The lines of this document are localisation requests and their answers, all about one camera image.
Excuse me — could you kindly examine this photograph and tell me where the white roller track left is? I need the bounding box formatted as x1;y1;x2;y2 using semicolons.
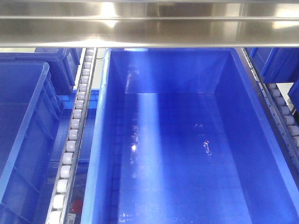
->
45;48;98;224

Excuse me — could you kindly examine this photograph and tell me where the large blue target bin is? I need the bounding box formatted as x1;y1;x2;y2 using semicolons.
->
81;49;299;224

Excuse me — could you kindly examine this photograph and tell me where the blue bin right of target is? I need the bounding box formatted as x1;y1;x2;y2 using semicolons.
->
245;47;299;84

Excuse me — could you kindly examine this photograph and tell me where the blue bin left of target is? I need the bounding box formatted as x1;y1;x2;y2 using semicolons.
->
0;61;64;224

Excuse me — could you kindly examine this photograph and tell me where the white roller track right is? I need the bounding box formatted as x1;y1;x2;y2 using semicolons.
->
242;48;299;166

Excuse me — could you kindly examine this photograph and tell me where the white roller track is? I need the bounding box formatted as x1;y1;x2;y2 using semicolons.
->
242;48;299;166
45;48;98;224

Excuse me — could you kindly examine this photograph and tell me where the blue bin of target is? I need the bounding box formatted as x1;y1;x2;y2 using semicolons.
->
0;61;64;224
245;47;299;84

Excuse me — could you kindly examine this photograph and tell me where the steel shelf crossbeam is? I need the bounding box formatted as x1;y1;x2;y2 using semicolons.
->
0;0;299;48

